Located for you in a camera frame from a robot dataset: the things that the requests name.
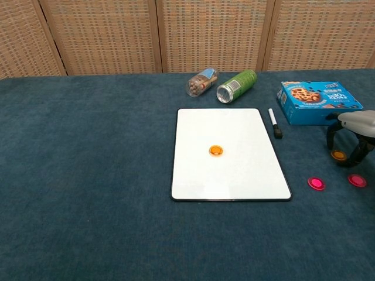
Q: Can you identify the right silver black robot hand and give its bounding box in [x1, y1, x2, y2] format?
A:
[325, 110, 375, 168]

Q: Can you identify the pink round magnet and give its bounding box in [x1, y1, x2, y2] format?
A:
[347, 174, 367, 188]
[307, 177, 326, 191]

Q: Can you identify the blue chocolate chip cookie box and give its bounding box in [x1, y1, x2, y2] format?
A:
[276, 81, 364, 126]

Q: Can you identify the white marker black cap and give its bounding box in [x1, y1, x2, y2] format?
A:
[268, 108, 283, 139]

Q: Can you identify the green drink can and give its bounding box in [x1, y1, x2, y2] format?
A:
[216, 69, 258, 104]

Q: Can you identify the white magnetic whiteboard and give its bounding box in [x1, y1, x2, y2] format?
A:
[170, 108, 292, 202]

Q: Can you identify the clear plastic snack jar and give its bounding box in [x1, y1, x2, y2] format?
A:
[186, 67, 219, 97]

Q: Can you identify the woven bamboo folding screen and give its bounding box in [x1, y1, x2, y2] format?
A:
[0, 0, 375, 80]

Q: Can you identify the blue felt table cloth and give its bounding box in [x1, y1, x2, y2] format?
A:
[0, 68, 375, 281]

